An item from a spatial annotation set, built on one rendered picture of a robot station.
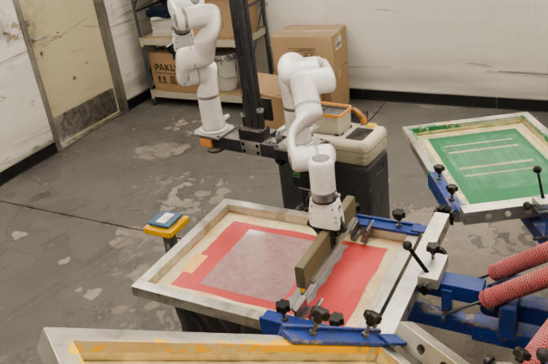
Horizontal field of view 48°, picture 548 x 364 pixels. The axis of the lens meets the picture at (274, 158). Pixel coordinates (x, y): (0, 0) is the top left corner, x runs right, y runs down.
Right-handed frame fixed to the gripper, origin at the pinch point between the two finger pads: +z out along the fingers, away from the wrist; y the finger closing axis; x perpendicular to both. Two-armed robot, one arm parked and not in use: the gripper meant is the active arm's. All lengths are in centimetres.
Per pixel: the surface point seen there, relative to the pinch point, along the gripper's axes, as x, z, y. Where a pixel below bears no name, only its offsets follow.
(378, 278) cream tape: -3.6, 13.8, -14.6
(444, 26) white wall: -379, 42, 55
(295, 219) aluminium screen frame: -24.9, 12.3, 24.5
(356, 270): -5.3, 13.9, -6.6
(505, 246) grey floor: -171, 111, -30
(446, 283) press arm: 2.9, 5.0, -37.0
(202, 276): 13.8, 14.0, 40.6
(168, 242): -9, 23, 74
